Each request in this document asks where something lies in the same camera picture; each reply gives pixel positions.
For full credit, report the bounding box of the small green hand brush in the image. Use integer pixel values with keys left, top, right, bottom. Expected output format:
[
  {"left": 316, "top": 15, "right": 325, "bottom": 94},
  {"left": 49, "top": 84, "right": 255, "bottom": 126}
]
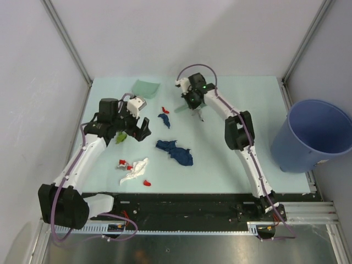
[{"left": 174, "top": 103, "right": 206, "bottom": 114}]

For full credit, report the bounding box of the white crumpled paper scrap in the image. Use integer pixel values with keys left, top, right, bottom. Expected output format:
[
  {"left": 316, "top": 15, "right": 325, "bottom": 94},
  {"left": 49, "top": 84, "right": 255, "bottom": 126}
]
[{"left": 119, "top": 158, "right": 149, "bottom": 185}]

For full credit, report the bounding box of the left aluminium frame post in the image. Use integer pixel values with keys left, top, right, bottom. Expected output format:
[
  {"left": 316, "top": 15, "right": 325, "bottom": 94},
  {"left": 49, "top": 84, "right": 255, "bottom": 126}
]
[{"left": 40, "top": 0, "right": 93, "bottom": 86}]

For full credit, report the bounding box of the right aluminium frame post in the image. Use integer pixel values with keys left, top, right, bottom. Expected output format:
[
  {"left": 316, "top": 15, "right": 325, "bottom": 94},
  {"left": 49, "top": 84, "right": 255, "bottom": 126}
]
[{"left": 282, "top": 0, "right": 334, "bottom": 82}]

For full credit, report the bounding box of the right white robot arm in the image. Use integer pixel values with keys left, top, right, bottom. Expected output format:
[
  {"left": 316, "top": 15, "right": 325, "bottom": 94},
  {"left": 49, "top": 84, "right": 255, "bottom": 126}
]
[{"left": 175, "top": 73, "right": 279, "bottom": 221}]

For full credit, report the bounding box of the blue plastic waste bin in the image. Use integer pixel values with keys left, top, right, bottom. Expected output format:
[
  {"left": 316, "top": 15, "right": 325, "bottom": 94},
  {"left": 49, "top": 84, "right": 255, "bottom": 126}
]
[{"left": 271, "top": 100, "right": 351, "bottom": 173}]

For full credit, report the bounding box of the aluminium frame post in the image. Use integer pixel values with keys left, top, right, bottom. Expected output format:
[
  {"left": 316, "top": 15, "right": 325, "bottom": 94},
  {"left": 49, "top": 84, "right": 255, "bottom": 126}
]
[
  {"left": 40, "top": 0, "right": 93, "bottom": 86},
  {"left": 282, "top": 0, "right": 334, "bottom": 82}
]

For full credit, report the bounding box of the small red scrap top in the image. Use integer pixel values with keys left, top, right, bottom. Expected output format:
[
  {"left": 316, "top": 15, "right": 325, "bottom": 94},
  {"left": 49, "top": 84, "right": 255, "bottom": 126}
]
[{"left": 162, "top": 107, "right": 170, "bottom": 114}]

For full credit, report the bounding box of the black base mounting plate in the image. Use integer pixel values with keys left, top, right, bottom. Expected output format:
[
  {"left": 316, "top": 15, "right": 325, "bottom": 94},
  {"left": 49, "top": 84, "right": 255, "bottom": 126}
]
[{"left": 81, "top": 192, "right": 322, "bottom": 232}]

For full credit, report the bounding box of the grey slotted cable duct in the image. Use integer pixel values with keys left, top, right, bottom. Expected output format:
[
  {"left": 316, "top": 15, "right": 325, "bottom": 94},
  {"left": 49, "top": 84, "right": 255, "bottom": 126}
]
[{"left": 54, "top": 221, "right": 276, "bottom": 236}]

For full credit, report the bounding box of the small dark blue paper scrap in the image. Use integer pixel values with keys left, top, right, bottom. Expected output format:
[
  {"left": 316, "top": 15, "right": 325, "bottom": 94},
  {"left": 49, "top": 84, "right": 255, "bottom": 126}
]
[{"left": 158, "top": 113, "right": 171, "bottom": 129}]

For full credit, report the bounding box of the green paper scrap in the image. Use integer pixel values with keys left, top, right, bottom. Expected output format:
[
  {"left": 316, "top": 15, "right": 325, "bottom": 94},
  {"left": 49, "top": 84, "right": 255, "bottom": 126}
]
[{"left": 115, "top": 131, "right": 128, "bottom": 144}]

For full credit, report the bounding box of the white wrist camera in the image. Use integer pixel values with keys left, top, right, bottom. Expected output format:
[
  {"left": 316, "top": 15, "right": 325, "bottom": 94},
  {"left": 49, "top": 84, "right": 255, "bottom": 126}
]
[
  {"left": 175, "top": 78, "right": 191, "bottom": 94},
  {"left": 126, "top": 96, "right": 147, "bottom": 119}
]

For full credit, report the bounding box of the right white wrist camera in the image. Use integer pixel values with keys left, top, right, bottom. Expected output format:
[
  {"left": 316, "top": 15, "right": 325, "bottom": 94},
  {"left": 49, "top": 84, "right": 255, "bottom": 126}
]
[{"left": 175, "top": 78, "right": 191, "bottom": 94}]

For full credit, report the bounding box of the large dark blue paper scrap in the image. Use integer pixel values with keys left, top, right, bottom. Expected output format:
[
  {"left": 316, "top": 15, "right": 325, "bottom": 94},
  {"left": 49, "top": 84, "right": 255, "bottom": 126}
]
[{"left": 156, "top": 140, "right": 194, "bottom": 166}]

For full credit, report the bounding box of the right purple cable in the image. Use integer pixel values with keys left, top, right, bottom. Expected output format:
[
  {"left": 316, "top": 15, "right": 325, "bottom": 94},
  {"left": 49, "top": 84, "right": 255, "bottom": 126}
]
[{"left": 177, "top": 63, "right": 297, "bottom": 241}]

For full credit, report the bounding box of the green plastic dustpan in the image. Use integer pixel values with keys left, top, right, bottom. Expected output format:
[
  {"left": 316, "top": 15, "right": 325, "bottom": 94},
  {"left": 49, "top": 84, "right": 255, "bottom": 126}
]
[{"left": 131, "top": 80, "right": 160, "bottom": 100}]

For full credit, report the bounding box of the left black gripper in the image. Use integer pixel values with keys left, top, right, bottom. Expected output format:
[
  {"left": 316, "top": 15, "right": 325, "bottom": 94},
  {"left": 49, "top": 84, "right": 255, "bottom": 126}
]
[{"left": 112, "top": 102, "right": 150, "bottom": 141}]

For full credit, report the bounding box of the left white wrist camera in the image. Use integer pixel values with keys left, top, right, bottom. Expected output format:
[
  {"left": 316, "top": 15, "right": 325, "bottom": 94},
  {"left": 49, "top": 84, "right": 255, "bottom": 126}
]
[{"left": 126, "top": 96, "right": 147, "bottom": 119}]

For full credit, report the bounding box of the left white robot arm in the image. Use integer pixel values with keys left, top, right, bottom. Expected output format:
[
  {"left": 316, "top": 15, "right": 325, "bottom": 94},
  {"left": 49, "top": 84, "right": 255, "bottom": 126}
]
[{"left": 38, "top": 96, "right": 151, "bottom": 229}]

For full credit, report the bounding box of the red grey paper scrap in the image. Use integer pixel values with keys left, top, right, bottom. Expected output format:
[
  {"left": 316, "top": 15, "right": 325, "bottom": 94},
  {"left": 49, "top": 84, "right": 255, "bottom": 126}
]
[{"left": 116, "top": 159, "right": 133, "bottom": 171}]

